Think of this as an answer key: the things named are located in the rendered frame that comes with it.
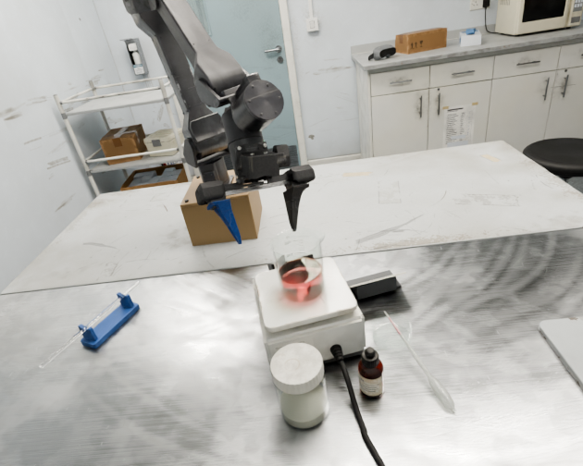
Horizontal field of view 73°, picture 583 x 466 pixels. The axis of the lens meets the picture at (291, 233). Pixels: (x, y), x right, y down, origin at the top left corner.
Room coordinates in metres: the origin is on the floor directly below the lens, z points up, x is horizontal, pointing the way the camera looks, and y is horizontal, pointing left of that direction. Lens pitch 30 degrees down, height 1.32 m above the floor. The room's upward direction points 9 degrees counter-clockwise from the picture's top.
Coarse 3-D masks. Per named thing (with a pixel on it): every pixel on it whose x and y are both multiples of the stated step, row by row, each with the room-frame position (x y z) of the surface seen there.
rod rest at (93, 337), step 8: (128, 296) 0.54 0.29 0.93; (120, 304) 0.56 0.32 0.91; (128, 304) 0.55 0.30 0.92; (136, 304) 0.55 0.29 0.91; (112, 312) 0.54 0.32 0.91; (120, 312) 0.54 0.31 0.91; (128, 312) 0.53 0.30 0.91; (104, 320) 0.52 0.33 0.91; (112, 320) 0.52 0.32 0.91; (120, 320) 0.51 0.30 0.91; (80, 328) 0.48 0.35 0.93; (88, 328) 0.47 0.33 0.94; (96, 328) 0.50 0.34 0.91; (104, 328) 0.50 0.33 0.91; (112, 328) 0.50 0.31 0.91; (88, 336) 0.48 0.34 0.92; (96, 336) 0.48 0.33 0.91; (104, 336) 0.48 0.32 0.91; (88, 344) 0.47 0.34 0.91; (96, 344) 0.47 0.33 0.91
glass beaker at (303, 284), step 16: (272, 240) 0.42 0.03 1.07; (288, 240) 0.44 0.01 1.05; (304, 240) 0.44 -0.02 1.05; (320, 240) 0.41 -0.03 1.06; (288, 256) 0.38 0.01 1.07; (304, 256) 0.38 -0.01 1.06; (320, 256) 0.40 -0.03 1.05; (288, 272) 0.39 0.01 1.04; (304, 272) 0.38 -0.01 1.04; (320, 272) 0.40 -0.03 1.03; (288, 288) 0.39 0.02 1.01; (304, 288) 0.38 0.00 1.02; (320, 288) 0.39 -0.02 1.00; (304, 304) 0.38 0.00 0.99
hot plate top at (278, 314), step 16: (272, 272) 0.47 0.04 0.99; (336, 272) 0.44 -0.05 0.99; (256, 288) 0.44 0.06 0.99; (272, 288) 0.43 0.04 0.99; (336, 288) 0.41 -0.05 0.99; (272, 304) 0.40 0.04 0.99; (288, 304) 0.39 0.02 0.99; (320, 304) 0.38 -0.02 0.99; (336, 304) 0.38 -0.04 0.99; (352, 304) 0.37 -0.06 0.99; (272, 320) 0.37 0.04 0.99; (288, 320) 0.36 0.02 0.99; (304, 320) 0.36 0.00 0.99; (320, 320) 0.36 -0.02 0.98
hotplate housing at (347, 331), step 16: (256, 304) 0.43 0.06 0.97; (336, 320) 0.37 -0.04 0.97; (352, 320) 0.37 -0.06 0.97; (272, 336) 0.36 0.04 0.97; (288, 336) 0.36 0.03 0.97; (304, 336) 0.36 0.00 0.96; (320, 336) 0.36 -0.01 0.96; (336, 336) 0.36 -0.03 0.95; (352, 336) 0.36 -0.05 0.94; (272, 352) 0.35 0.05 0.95; (320, 352) 0.36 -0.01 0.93; (336, 352) 0.35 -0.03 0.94; (352, 352) 0.36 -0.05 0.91
